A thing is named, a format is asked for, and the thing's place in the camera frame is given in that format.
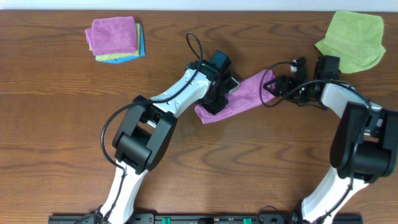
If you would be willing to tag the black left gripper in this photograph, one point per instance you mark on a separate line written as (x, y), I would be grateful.
(214, 110)

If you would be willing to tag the purple microfiber cloth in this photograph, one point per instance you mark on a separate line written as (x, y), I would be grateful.
(246, 97)

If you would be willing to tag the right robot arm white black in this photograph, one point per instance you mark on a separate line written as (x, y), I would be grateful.
(363, 150)

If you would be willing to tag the folded yellow-green cloth in stack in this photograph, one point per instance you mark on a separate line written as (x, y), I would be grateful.
(116, 57)

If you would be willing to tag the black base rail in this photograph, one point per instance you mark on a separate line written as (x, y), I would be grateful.
(148, 218)

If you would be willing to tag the folded purple cloth on stack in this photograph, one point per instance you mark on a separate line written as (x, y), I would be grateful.
(112, 35)

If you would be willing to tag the folded blue cloth in stack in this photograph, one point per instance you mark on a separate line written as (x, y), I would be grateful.
(142, 53)

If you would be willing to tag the green microfiber cloth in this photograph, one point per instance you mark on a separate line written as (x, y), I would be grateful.
(356, 39)

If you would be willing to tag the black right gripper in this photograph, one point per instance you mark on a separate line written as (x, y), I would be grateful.
(284, 90)

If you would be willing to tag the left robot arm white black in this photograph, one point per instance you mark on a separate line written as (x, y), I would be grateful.
(148, 125)

